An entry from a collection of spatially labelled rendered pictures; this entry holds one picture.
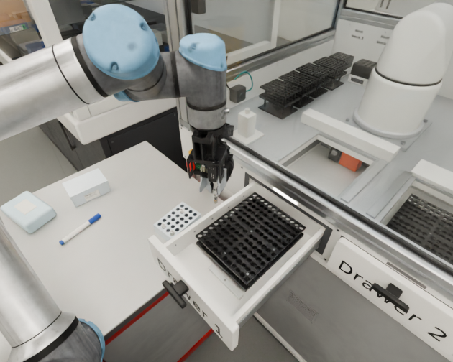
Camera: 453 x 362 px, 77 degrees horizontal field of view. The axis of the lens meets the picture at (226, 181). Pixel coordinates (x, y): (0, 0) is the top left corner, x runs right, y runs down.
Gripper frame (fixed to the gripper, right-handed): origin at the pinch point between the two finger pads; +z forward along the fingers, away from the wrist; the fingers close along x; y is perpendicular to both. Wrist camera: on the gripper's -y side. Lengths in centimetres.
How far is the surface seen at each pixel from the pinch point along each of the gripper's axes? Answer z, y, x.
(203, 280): 15.1, 17.1, 1.1
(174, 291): 7.5, 24.7, -2.4
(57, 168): 95, -87, -160
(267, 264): 9.5, 12.7, 15.6
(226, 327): 6.5, 29.2, 9.9
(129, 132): 22, -47, -55
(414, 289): 6.7, 13.1, 45.3
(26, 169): 95, -81, -183
